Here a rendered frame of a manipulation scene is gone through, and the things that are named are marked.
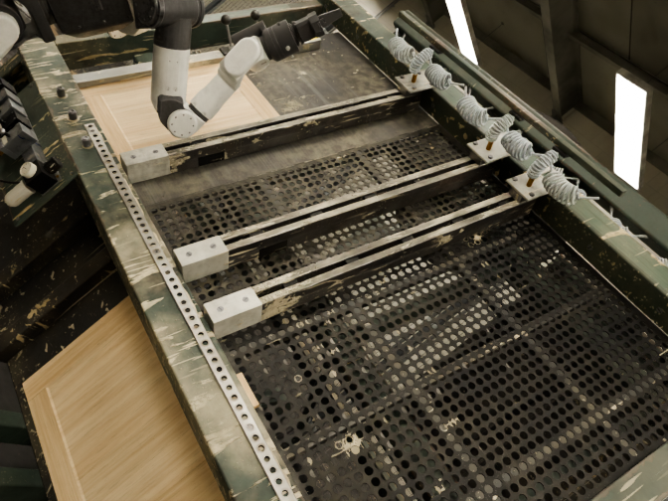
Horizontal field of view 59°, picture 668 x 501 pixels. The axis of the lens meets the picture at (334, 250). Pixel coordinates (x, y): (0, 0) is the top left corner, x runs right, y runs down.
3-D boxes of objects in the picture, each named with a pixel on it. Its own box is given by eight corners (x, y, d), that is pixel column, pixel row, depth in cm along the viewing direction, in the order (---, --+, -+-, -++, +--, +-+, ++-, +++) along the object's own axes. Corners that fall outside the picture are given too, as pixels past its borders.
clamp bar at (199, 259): (171, 262, 154) (165, 195, 137) (498, 155, 206) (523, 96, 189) (186, 289, 149) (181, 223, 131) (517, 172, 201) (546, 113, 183)
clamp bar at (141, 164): (120, 167, 175) (108, 98, 158) (427, 91, 227) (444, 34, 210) (131, 188, 170) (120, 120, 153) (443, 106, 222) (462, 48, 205)
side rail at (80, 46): (57, 64, 217) (51, 36, 209) (313, 22, 265) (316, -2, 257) (62, 72, 214) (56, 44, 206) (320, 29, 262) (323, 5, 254)
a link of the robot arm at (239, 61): (264, 49, 151) (229, 87, 153) (271, 57, 160) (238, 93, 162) (247, 31, 151) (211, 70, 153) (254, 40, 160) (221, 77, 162)
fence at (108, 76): (74, 85, 200) (72, 75, 197) (314, 42, 241) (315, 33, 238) (78, 93, 197) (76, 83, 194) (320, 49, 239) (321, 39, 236)
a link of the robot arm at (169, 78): (151, 137, 152) (156, 49, 142) (145, 120, 162) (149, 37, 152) (196, 140, 157) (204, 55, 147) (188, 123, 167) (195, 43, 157)
